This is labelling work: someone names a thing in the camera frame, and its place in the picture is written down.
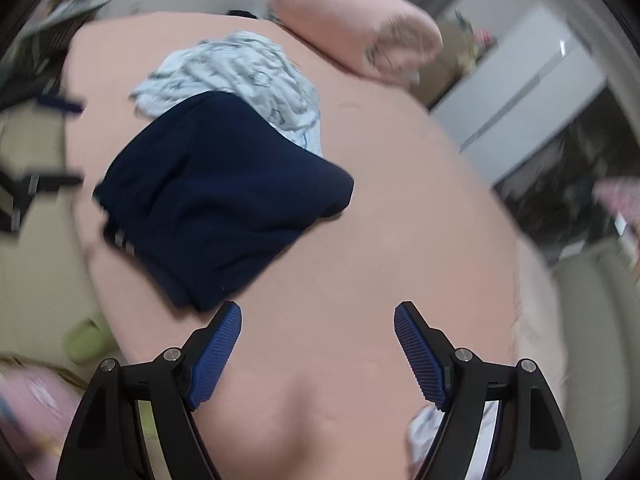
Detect pink patterned cloth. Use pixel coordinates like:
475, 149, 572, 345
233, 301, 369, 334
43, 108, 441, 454
0, 365, 83, 461
592, 176, 640, 217

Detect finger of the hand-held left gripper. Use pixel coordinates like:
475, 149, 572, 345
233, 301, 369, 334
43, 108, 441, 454
34, 91, 86, 114
27, 172, 84, 197

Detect navy shorts with white stripes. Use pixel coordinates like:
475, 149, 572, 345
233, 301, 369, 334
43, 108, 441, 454
92, 91, 355, 313

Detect white cloth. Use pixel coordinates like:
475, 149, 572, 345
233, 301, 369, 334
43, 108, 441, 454
404, 400, 501, 480

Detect green slipper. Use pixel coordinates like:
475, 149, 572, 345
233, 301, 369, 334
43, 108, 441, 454
62, 319, 118, 365

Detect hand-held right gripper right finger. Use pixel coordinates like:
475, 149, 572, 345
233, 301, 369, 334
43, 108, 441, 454
394, 301, 583, 480

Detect grey padded headboard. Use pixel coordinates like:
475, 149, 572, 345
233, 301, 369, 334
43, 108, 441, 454
550, 237, 640, 411

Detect dark glass cabinet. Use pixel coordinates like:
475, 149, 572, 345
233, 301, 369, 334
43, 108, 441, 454
492, 85, 640, 266

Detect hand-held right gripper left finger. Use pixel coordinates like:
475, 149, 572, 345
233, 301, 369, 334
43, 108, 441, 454
55, 301, 243, 480

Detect rolled pink duvet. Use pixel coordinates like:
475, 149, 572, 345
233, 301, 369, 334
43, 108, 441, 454
267, 0, 445, 81

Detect white cartoon print pajama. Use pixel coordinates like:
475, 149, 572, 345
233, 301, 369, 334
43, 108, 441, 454
129, 31, 322, 158

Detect white wardrobe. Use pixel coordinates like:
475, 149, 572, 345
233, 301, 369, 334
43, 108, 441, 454
430, 2, 621, 186

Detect bed with pink sheet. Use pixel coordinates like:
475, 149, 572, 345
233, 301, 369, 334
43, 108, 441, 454
65, 10, 571, 480

